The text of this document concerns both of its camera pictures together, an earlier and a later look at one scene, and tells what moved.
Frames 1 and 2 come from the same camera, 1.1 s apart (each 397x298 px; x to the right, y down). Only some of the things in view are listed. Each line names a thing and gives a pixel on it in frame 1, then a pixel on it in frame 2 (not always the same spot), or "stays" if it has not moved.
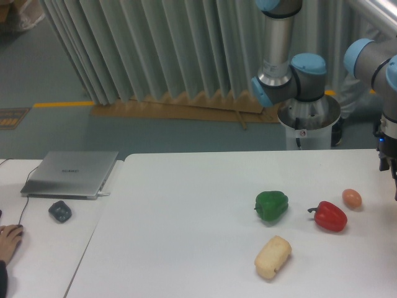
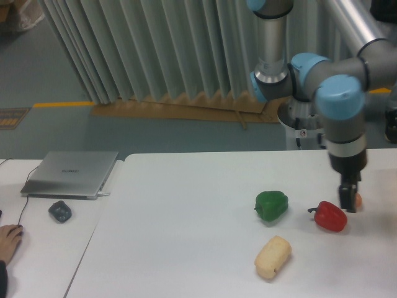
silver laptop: x=70 y=174 stays
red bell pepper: x=329 y=216 stays
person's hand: x=10 y=234 stays
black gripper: x=387 y=148 -> x=349 y=167
